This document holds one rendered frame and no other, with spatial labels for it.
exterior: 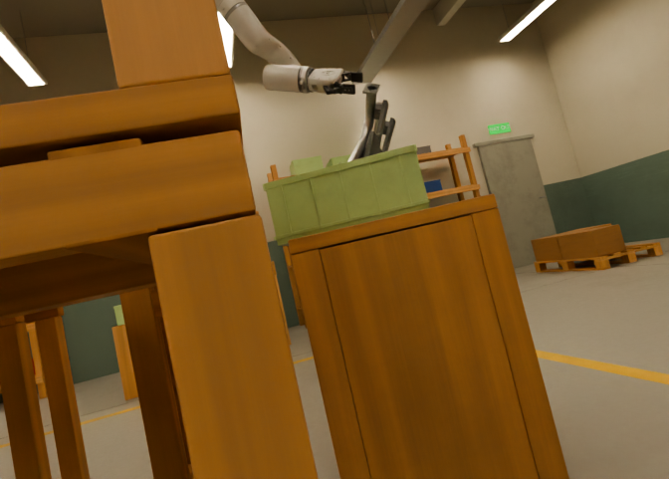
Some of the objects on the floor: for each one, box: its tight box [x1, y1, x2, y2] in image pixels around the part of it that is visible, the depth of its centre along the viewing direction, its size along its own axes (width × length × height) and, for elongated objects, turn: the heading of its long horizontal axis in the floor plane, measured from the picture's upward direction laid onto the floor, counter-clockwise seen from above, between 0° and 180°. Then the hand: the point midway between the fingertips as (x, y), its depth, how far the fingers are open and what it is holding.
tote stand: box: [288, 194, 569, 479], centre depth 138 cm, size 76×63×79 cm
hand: (355, 83), depth 141 cm, fingers open, 8 cm apart
